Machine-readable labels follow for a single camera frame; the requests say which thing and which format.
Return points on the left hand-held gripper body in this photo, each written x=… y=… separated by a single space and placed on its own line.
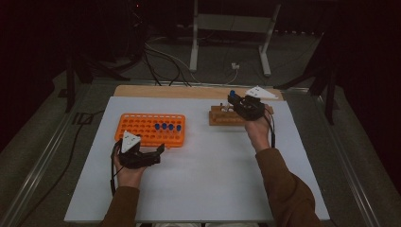
x=135 y=160

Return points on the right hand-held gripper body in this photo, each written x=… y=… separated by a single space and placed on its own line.
x=250 y=108

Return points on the blue-capped test tube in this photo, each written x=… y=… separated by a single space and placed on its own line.
x=157 y=126
x=164 y=125
x=178 y=127
x=232 y=93
x=170 y=126

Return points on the wooden test tube rack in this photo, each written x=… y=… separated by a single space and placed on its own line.
x=223 y=119

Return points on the orange plastic tube rack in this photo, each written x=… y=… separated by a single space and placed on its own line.
x=138 y=124

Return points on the person's left hand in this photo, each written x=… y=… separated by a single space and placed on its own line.
x=129 y=178

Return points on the person's right hand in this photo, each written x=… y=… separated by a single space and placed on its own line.
x=260 y=132

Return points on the white plug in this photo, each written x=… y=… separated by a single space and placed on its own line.
x=235 y=66

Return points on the white table mat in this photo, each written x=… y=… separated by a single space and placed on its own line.
x=205 y=176

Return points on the grey metal stand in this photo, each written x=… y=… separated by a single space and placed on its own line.
x=194 y=47

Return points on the black stand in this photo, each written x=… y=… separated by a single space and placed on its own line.
x=330 y=101

